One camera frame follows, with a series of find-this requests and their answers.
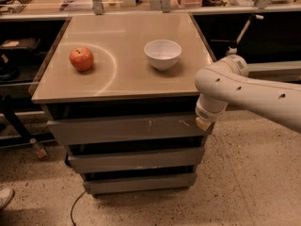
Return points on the small bottle on floor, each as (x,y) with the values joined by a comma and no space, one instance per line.
(39,149)

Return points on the white ceramic bowl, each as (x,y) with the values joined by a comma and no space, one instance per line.
(162,54)

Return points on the grey bottom drawer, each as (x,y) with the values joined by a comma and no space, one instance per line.
(139,183)

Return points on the red apple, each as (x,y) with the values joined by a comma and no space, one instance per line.
(81,59)

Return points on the white shoe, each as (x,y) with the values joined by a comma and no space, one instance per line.
(6,196)

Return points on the grey top drawer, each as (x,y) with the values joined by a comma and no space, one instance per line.
(127,128)

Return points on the grey drawer cabinet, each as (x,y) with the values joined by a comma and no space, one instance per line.
(122,82)

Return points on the white tube bottle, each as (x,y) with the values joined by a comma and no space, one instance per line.
(231,51)

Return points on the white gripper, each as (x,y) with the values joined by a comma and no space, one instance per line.
(205,114)

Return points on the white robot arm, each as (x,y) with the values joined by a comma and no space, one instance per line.
(226,82)

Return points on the grey middle drawer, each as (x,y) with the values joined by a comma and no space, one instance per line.
(137,160)

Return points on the grey drawer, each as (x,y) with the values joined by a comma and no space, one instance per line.
(137,160)
(139,183)
(127,128)

